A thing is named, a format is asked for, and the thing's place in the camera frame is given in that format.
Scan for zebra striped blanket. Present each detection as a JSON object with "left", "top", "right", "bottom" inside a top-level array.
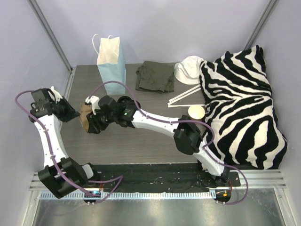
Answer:
[{"left": 199, "top": 46, "right": 288, "bottom": 170}]

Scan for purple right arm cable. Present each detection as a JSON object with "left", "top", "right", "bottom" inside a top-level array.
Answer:
[{"left": 86, "top": 80, "right": 249, "bottom": 205}]

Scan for white paper straws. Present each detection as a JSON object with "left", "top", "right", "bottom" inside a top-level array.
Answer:
[{"left": 167, "top": 85, "right": 204, "bottom": 108}]

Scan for white slotted cable duct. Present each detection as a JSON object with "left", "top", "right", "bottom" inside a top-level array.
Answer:
[{"left": 40, "top": 191, "right": 216, "bottom": 201}]

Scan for brown cardboard cup carrier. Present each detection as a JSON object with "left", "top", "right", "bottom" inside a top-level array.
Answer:
[{"left": 79, "top": 103, "right": 92, "bottom": 133}]

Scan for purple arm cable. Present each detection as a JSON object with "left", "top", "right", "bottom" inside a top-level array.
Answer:
[
  {"left": 15, "top": 90, "right": 124, "bottom": 203},
  {"left": 86, "top": 80, "right": 249, "bottom": 205}
]

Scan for light blue paper bag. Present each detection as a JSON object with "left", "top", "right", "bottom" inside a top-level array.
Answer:
[{"left": 92, "top": 34, "right": 126, "bottom": 95}]

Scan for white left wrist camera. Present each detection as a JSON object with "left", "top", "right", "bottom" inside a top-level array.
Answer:
[{"left": 48, "top": 86, "right": 63, "bottom": 104}]

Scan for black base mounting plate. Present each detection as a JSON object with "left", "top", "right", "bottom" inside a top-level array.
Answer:
[{"left": 71, "top": 163, "right": 242, "bottom": 192}]

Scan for olive green folded cloth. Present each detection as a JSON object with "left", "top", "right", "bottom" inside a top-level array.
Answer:
[{"left": 135, "top": 61, "right": 174, "bottom": 93}]

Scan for white bucket hat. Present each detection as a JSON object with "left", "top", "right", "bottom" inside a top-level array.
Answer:
[{"left": 174, "top": 56, "right": 204, "bottom": 85}]

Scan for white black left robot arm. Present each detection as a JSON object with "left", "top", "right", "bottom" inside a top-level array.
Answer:
[{"left": 29, "top": 88, "right": 100, "bottom": 199}]

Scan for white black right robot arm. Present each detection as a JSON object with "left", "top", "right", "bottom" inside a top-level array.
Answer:
[{"left": 85, "top": 96, "right": 230, "bottom": 186}]

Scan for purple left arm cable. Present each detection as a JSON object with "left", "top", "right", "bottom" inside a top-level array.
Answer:
[{"left": 15, "top": 90, "right": 124, "bottom": 203}]

